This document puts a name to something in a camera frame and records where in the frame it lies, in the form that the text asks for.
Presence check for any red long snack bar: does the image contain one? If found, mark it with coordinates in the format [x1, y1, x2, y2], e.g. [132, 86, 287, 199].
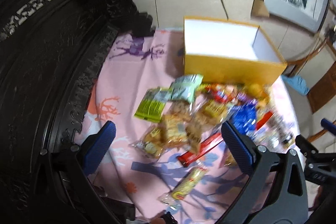
[177, 132, 223, 167]

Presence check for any blue snack bag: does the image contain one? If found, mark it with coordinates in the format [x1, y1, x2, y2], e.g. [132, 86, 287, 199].
[231, 103, 257, 135]

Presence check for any yellow long snack bar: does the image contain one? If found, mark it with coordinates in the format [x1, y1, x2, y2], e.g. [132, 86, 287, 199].
[159, 161, 208, 207]

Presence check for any blue cloth on chair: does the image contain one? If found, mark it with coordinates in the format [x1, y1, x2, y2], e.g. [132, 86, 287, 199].
[281, 75, 310, 96]

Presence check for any red round cake packet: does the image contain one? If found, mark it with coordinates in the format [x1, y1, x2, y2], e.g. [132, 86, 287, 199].
[205, 83, 239, 105]

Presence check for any wooden chair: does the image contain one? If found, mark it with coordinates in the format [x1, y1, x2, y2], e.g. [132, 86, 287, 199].
[286, 45, 335, 138]

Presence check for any clear cracker snack bag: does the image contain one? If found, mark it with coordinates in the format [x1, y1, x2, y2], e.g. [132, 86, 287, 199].
[131, 101, 211, 160]

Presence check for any light green snack packet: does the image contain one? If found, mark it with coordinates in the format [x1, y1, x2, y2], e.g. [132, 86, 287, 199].
[170, 74, 203, 103]

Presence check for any pink floral tablecloth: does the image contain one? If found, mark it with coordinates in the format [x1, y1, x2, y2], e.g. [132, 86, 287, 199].
[75, 18, 303, 223]

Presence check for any yellow cardboard shoe box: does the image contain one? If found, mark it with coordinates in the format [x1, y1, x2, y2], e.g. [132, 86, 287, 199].
[183, 16, 287, 85]

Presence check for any dark carved wooden sofa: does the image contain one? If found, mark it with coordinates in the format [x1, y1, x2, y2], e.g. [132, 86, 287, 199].
[1, 0, 154, 223]

